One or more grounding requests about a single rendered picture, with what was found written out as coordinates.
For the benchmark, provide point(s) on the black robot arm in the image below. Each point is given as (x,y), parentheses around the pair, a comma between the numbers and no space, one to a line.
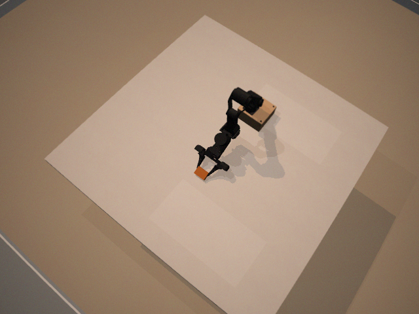
(251,102)

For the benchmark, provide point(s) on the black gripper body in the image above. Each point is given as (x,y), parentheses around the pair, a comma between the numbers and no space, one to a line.
(220,164)

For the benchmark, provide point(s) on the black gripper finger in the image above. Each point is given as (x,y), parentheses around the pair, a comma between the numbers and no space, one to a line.
(201,158)
(214,169)

